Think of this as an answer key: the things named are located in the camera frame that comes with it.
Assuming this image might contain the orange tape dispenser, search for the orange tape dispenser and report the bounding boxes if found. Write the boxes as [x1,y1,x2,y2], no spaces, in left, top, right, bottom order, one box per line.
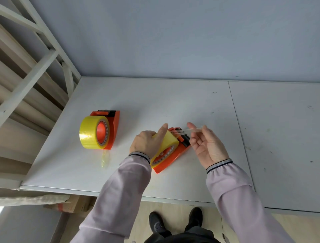
[89,110,120,150]
[152,127,192,174]

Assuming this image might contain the black left shoe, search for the black left shoe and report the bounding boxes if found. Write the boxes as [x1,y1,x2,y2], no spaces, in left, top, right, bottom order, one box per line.
[149,211,166,236]

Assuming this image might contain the white woven sack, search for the white woven sack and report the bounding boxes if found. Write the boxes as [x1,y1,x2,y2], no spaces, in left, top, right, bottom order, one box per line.
[0,194,71,207]

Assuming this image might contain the person's left hand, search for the person's left hand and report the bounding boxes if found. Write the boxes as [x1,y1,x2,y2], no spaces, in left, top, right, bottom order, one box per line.
[129,123,169,161]

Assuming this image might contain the person's right forearm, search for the person's right forearm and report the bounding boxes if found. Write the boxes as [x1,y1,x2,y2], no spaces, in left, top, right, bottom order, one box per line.
[205,159,295,243]

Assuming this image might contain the yellow tape roll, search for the yellow tape roll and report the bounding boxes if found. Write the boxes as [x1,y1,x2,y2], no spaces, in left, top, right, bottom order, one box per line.
[79,116,110,150]
[150,130,180,169]

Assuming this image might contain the brown cardboard box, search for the brown cardboard box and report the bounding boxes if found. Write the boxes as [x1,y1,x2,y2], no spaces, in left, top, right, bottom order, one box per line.
[43,195,97,213]

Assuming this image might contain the white metal frame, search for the white metal frame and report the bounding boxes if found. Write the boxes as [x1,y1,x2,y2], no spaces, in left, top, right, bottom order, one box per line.
[0,0,82,128]

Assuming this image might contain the person's right hand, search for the person's right hand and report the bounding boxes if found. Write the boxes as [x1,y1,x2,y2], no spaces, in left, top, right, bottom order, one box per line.
[187,122,229,170]

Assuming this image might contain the person's left forearm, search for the person's left forearm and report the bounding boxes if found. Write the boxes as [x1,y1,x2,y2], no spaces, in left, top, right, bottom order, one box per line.
[71,152,152,243]

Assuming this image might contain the dark grey trousers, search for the dark grey trousers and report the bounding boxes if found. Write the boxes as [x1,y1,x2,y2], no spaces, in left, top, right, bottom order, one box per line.
[143,225,221,243]

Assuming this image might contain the clear tape strip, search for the clear tape strip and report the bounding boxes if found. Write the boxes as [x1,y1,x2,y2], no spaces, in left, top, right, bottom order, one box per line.
[174,127,203,135]

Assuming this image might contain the black shoe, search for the black shoe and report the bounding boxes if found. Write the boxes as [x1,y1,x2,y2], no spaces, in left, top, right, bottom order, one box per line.
[149,211,166,236]
[187,207,203,229]

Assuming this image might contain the black right shoe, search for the black right shoe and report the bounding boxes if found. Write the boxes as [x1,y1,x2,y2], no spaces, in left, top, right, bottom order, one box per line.
[187,207,203,229]

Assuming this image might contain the stack of wooden boards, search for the stack of wooden boards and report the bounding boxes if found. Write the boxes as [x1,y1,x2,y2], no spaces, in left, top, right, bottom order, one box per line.
[0,24,69,191]

